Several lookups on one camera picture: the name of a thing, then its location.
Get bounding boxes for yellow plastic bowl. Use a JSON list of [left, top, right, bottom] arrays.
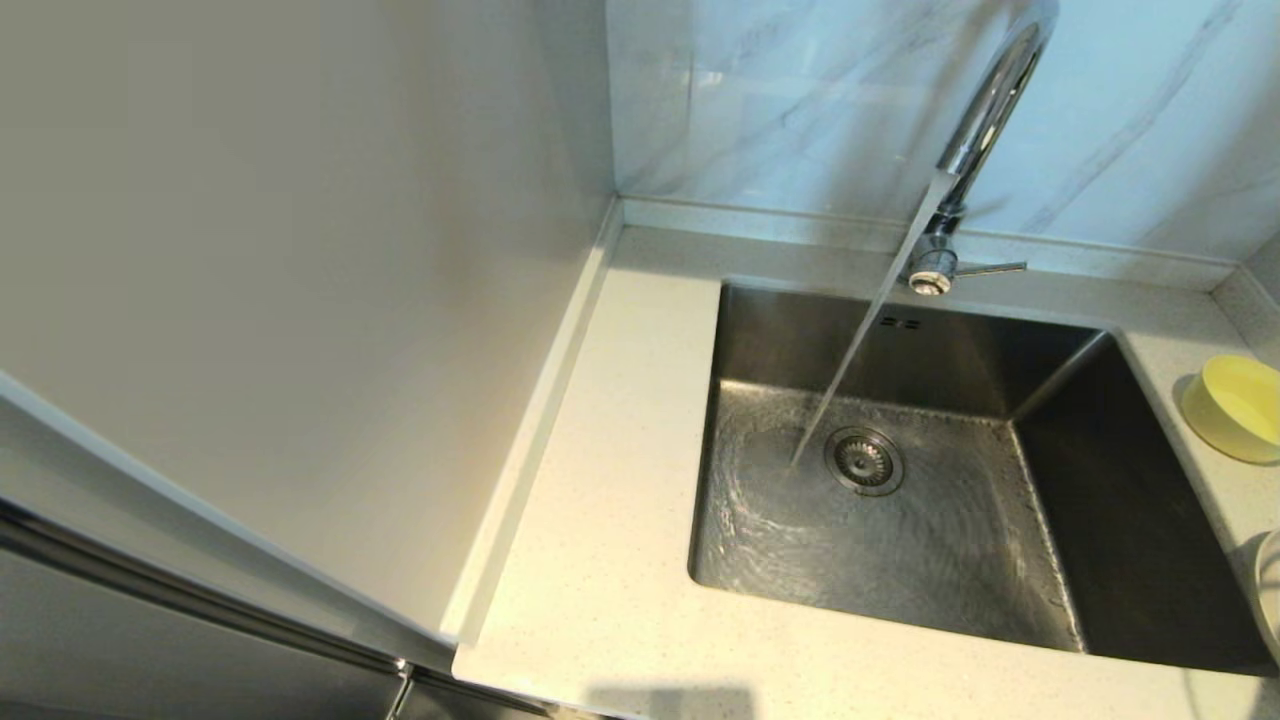
[[1180, 354, 1280, 466]]

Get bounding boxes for stainless steel sink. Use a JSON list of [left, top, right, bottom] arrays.
[[688, 280, 1280, 676]]

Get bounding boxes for round metal drain strainer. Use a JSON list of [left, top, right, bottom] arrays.
[[824, 426, 907, 498]]

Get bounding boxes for white tall cabinet panel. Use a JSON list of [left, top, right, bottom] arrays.
[[0, 0, 623, 651]]

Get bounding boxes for grey cabinet front under counter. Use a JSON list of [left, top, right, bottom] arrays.
[[385, 672, 601, 720]]

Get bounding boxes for chrome gooseneck faucet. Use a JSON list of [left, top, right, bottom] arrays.
[[897, 0, 1063, 297]]

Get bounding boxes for grey steel appliance door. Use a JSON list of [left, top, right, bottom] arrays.
[[0, 545, 411, 720]]

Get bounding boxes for white plate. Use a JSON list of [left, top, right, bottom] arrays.
[[1250, 528, 1280, 666]]

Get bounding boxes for chrome door handle rail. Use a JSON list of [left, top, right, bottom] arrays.
[[0, 495, 413, 683]]

